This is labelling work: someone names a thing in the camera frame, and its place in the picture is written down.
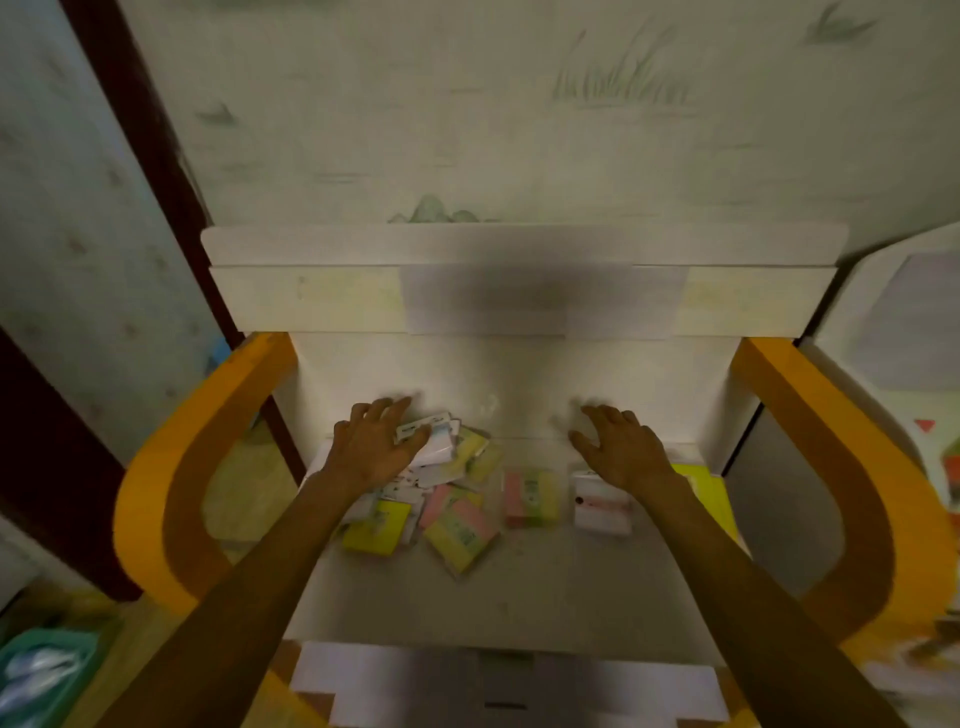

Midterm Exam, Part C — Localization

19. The teal plastic basket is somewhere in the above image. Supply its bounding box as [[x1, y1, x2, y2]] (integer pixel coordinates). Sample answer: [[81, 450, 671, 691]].
[[0, 627, 104, 728]]

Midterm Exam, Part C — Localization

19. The person's right hand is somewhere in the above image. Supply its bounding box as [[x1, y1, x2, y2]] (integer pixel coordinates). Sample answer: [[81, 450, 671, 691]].
[[567, 403, 678, 493]]

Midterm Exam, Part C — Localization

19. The orange desk side panel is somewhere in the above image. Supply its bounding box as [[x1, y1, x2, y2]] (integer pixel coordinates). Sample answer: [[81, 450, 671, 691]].
[[112, 332, 331, 728], [716, 336, 959, 728]]

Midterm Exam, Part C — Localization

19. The white desk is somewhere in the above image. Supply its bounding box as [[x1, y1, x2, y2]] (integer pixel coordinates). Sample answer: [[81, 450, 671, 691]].
[[112, 221, 959, 728]]

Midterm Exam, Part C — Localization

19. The yellow paper sheet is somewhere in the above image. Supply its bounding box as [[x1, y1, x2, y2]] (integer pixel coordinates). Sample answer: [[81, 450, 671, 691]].
[[669, 462, 741, 543]]

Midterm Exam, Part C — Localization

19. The white desk drawer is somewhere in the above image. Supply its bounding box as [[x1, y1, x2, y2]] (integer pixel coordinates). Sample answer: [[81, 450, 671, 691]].
[[288, 641, 732, 728]]

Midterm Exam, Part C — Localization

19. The person's left forearm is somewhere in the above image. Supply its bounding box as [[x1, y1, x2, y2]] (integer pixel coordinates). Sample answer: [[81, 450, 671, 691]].
[[96, 471, 376, 728]]

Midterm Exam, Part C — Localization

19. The pink and yellow pad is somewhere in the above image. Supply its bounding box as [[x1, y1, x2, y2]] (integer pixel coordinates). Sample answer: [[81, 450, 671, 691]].
[[503, 466, 563, 530]]

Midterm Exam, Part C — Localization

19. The pile of pastel packets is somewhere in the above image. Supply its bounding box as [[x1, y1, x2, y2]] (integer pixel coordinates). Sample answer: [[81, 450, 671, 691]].
[[341, 411, 505, 577]]

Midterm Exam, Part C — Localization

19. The person's left hand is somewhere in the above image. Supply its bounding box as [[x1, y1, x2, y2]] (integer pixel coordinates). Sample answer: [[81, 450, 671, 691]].
[[321, 396, 434, 496]]

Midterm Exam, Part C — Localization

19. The dark brown door frame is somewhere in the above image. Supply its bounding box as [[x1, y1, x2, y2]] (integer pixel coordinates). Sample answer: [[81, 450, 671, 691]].
[[0, 0, 309, 603]]

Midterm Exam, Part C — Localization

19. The white desk shelf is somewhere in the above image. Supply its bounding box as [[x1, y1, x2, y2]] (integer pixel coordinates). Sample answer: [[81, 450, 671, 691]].
[[200, 222, 849, 339]]

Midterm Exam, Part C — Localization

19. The white card pack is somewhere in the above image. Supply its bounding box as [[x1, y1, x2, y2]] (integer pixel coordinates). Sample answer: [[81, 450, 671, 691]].
[[573, 471, 636, 537]]

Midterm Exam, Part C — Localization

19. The person's right forearm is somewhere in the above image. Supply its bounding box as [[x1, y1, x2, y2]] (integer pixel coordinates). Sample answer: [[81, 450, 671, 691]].
[[636, 471, 912, 728]]

